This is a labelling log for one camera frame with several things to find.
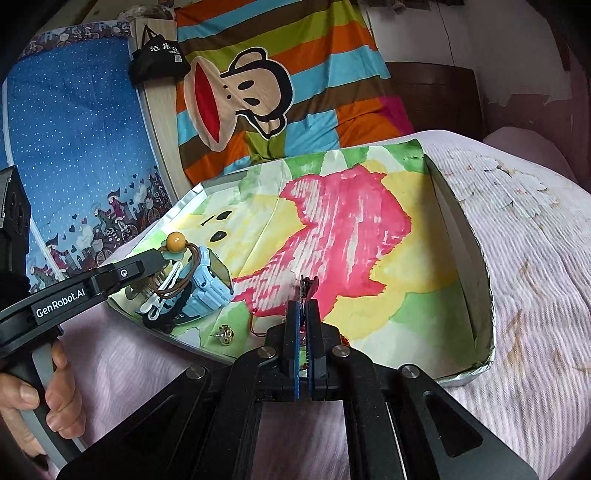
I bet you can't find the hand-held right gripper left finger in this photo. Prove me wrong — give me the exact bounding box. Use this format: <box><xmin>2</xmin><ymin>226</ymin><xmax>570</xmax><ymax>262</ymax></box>
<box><xmin>55</xmin><ymin>300</ymin><xmax>302</xmax><ymax>480</ymax></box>

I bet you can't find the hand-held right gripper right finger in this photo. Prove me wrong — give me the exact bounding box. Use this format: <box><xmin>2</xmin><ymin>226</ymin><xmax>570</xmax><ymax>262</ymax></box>
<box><xmin>307</xmin><ymin>299</ymin><xmax>539</xmax><ymax>480</ymax></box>

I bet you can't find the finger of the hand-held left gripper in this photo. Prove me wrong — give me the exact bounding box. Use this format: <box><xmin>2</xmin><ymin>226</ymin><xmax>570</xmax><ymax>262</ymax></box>
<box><xmin>90</xmin><ymin>248</ymin><xmax>168</xmax><ymax>297</ymax></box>

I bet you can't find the grey claw hair clip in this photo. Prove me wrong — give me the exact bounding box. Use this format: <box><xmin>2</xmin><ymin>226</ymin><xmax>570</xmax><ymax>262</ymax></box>
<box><xmin>124</xmin><ymin>274</ymin><xmax>165</xmax><ymax>302</ymax></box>

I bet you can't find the black white checkered hair clip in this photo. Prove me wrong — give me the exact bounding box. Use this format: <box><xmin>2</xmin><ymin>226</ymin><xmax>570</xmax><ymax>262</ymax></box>
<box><xmin>298</xmin><ymin>274</ymin><xmax>320</xmax><ymax>331</ymax></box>

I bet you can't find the yellow bead brown hair tie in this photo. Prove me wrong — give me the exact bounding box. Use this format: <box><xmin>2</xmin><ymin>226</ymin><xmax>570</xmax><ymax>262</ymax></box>
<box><xmin>154</xmin><ymin>232</ymin><xmax>205</xmax><ymax>302</ymax></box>

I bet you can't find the light blue smart watch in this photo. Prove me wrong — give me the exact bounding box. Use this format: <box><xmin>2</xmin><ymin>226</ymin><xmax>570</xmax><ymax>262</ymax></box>
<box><xmin>139</xmin><ymin>247</ymin><xmax>234</xmax><ymax>325</ymax></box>

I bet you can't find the silver cardboard box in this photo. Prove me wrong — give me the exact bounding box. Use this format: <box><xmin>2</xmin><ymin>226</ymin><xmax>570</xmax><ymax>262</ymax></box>
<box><xmin>99</xmin><ymin>134</ymin><xmax>498</xmax><ymax>389</ymax></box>

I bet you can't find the person's left hand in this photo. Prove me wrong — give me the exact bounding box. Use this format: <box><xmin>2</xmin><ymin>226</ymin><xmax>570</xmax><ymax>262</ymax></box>
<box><xmin>0</xmin><ymin>340</ymin><xmax>87</xmax><ymax>457</ymax></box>

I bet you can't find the blue dotted printed fabric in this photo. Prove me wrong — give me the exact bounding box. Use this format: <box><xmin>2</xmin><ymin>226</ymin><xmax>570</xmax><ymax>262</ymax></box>
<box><xmin>0</xmin><ymin>23</ymin><xmax>179</xmax><ymax>297</ymax></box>

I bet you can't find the light wooden board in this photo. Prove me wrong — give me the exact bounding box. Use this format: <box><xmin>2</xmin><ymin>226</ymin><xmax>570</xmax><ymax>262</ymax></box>
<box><xmin>128</xmin><ymin>13</ymin><xmax>195</xmax><ymax>200</ymax></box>

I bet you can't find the black tote bag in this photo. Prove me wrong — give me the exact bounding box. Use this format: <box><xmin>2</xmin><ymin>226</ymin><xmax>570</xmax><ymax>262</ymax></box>
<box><xmin>128</xmin><ymin>25</ymin><xmax>193</xmax><ymax>89</ymax></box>

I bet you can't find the pink ribbed bedspread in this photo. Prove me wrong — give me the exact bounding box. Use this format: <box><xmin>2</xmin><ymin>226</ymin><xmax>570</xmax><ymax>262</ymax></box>
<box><xmin>0</xmin><ymin>128</ymin><xmax>591</xmax><ymax>480</ymax></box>

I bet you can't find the dark wooden headboard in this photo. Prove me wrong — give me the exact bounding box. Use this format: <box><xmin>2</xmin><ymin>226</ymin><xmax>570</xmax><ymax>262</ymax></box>
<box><xmin>382</xmin><ymin>62</ymin><xmax>484</xmax><ymax>140</ymax></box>

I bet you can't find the striped monkey print blanket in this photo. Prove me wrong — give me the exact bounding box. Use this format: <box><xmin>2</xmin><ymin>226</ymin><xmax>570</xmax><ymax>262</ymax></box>
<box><xmin>174</xmin><ymin>0</ymin><xmax>415</xmax><ymax>186</ymax></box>

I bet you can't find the pink pillow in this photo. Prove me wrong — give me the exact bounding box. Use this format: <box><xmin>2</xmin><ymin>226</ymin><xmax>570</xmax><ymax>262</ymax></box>
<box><xmin>482</xmin><ymin>126</ymin><xmax>579</xmax><ymax>186</ymax></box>

